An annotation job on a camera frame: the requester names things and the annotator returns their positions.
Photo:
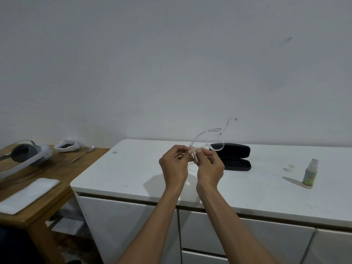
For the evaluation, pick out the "person's left hand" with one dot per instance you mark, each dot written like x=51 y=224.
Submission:
x=172 y=170

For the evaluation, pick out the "person's right hand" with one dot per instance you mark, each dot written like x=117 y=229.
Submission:
x=210 y=170

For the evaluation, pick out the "person's left thumb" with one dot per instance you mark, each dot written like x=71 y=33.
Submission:
x=183 y=157

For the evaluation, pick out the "person's right thumb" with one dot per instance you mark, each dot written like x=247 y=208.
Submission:
x=198 y=156

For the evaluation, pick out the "white cleaning cloth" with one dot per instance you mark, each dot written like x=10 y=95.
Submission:
x=194 y=151

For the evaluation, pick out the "clear frame eyeglasses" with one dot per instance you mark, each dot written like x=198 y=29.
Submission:
x=216 y=147

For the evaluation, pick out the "person's left forearm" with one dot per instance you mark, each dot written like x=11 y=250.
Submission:
x=154 y=228

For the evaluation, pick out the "person's right forearm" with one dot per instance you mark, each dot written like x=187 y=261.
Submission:
x=231 y=230

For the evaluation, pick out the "black eyeglasses case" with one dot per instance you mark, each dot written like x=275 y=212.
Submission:
x=236 y=156

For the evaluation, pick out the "white cabinet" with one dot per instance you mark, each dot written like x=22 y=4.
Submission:
x=132 y=230

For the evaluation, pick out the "clear bottle cap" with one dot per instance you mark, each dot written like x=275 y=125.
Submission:
x=288 y=168

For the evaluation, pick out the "small white spray bottle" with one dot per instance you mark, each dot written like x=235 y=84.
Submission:
x=309 y=177

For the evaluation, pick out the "white plastic bag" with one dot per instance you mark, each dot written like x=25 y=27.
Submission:
x=67 y=145

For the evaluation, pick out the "wooden table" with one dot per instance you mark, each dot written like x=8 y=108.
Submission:
x=60 y=169

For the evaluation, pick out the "white grey headset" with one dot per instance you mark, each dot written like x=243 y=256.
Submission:
x=26 y=155

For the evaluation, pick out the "white folded cloth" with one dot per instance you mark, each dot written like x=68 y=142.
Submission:
x=27 y=195

